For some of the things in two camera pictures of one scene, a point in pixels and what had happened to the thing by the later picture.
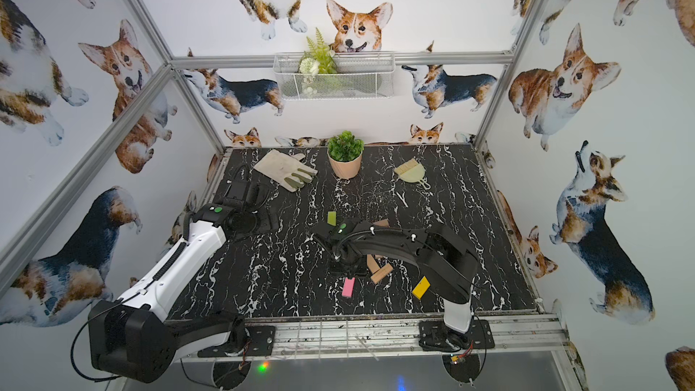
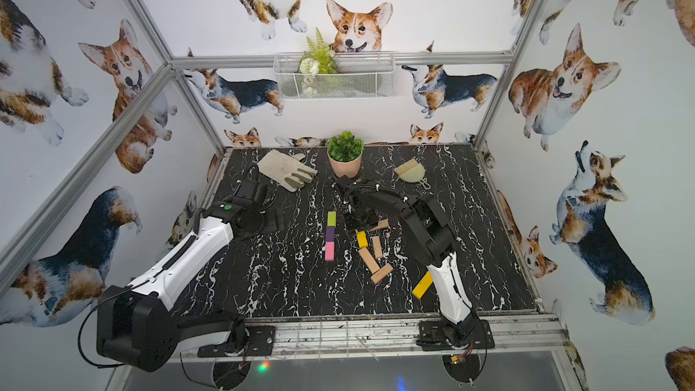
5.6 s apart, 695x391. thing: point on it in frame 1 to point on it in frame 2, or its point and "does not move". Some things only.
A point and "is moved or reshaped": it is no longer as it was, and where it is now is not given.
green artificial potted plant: x=345 y=147 does not move
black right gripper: x=357 y=271 to x=371 y=220
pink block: x=347 y=287 is moved or reshaped
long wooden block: x=372 y=264 does not move
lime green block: x=331 y=217 does not move
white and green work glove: x=289 y=171 does not move
